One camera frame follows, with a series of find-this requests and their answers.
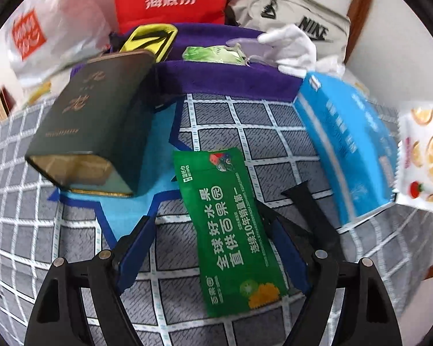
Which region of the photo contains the yellow and black pouch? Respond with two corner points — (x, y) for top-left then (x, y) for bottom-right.
(118, 25), (178, 62)

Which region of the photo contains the purple towel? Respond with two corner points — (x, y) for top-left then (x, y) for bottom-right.
(70, 22), (307, 107)

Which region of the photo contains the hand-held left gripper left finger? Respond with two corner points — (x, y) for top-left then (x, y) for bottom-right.
(23, 215), (157, 346)

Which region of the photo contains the dark green tin box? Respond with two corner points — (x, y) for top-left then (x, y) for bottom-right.
(25, 51), (157, 199)

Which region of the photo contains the fruit-print white packet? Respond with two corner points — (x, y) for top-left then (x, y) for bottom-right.
(393, 103), (433, 210)

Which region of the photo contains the clear plastic wrapper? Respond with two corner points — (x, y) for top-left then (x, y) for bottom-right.
(227, 37), (275, 66)

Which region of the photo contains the blue tissue box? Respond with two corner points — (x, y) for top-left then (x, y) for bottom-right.
(292, 71), (399, 226)

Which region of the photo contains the small green tissue pack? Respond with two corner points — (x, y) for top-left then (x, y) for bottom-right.
(182, 44), (249, 66)

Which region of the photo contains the wooden frame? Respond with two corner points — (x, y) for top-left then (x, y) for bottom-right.
(344, 0), (378, 62)

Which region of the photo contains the grey drawstring bag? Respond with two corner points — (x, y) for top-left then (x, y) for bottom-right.
(225, 0), (350, 56)

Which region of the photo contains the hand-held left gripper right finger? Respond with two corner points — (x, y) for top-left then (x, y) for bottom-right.
(254, 200), (401, 346)

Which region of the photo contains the fruit-print bed sheet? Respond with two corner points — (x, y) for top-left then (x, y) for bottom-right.
(20, 79), (55, 107)

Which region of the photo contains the green wet wipes packet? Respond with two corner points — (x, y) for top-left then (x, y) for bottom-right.
(172, 147), (289, 317)

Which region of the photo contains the grey grid blanket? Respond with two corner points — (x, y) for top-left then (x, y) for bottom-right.
(0, 94), (433, 346)

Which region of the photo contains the white plastic bag orange label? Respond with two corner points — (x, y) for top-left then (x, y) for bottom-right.
(2, 0), (120, 87)

